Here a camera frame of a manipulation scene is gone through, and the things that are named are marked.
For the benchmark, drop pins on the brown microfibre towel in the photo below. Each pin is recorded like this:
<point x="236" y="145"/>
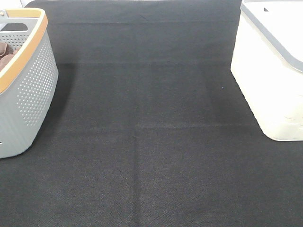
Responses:
<point x="6" y="54"/>

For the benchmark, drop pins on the black table cloth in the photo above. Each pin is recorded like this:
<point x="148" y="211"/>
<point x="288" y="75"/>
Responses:
<point x="148" y="128"/>

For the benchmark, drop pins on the white plastic storage bin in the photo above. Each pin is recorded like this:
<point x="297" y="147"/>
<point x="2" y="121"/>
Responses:
<point x="267" y="64"/>

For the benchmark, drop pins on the grey perforated laundry basket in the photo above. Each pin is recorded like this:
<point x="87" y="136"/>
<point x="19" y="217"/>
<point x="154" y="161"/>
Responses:
<point x="28" y="81"/>

